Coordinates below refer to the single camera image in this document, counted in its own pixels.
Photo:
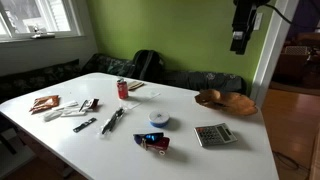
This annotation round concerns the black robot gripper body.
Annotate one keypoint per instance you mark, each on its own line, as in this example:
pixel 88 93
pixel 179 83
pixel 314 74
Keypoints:
pixel 243 23

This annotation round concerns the brown wooden key bowl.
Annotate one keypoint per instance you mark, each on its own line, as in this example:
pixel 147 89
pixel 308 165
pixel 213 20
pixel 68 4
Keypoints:
pixel 231 102

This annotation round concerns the object on window sill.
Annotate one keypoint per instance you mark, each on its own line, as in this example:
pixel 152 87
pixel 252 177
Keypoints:
pixel 38 34

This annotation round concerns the white plastic object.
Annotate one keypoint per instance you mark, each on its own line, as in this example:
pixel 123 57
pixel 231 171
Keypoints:
pixel 51 115

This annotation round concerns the black backpack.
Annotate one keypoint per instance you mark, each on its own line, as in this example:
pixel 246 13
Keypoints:
pixel 147 66

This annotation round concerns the grey desk calculator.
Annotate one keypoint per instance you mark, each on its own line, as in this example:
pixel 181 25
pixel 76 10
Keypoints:
pixel 214 135

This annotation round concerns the tan striped item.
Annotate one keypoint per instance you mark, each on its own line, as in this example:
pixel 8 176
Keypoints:
pixel 134 85

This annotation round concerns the white and blue round spool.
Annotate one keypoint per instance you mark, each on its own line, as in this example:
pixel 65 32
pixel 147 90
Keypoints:
pixel 159 118

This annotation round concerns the red soda can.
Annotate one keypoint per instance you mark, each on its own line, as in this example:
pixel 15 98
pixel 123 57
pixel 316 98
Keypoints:
pixel 122 88

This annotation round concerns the black pens in plastic bag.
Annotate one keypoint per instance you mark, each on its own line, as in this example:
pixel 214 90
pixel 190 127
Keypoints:
pixel 108 127

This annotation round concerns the blue sunglasses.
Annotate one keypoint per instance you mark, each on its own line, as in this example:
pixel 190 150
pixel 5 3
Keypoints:
pixel 150 138

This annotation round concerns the dark small packet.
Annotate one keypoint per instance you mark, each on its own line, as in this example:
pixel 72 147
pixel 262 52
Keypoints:
pixel 89 104

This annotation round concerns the black flat strip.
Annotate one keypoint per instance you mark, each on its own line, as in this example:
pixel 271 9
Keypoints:
pixel 84 125

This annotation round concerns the white flat stick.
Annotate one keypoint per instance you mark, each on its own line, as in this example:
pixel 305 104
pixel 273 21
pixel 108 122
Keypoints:
pixel 73 113

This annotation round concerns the orange snack packet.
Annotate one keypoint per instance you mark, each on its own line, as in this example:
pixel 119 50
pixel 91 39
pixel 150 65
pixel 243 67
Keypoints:
pixel 44 103

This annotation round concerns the dark patterned bench cushion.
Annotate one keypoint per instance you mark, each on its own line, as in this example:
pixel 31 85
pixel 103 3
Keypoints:
pixel 18 84

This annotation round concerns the white wall light switch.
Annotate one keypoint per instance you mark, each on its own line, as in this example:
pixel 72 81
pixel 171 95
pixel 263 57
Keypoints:
pixel 258 21

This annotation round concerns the white window frame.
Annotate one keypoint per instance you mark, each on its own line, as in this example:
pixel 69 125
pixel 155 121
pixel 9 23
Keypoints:
pixel 18 17

